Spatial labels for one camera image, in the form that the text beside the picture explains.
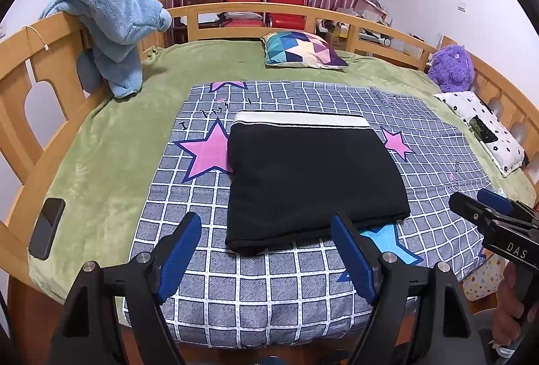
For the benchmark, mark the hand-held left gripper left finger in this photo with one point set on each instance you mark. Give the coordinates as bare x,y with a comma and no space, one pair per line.
181,255

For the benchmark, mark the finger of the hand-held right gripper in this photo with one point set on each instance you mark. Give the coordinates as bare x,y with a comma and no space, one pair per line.
467,207
497,198

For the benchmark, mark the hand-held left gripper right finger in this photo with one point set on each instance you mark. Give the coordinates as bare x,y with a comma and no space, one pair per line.
351,255

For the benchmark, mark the black pants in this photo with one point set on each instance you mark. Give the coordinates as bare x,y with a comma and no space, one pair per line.
311,180

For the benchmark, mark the person's right hand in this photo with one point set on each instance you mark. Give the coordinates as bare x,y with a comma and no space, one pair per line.
507,306

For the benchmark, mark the star-print fabric bag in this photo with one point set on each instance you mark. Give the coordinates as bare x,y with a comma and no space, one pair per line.
484,278

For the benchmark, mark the grey checked star blanket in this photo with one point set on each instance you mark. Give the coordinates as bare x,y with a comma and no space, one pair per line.
261,285

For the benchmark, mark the white flower-print pillow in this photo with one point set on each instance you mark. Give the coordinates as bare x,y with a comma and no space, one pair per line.
463,102

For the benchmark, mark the black smartphone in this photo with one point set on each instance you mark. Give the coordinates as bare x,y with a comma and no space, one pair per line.
46,228

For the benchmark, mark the purple plush toy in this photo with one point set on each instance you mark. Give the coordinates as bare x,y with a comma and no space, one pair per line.
452,66

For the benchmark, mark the colourful triangle-pattern pillow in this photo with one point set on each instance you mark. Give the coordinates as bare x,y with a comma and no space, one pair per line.
299,49

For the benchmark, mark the cardboard box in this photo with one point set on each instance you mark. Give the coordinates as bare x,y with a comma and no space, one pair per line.
370,7

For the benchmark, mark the blue fleece garment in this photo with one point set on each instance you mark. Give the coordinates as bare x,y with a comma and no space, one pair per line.
113,24

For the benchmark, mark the wooden bed frame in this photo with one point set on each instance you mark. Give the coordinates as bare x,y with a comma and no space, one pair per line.
17,66

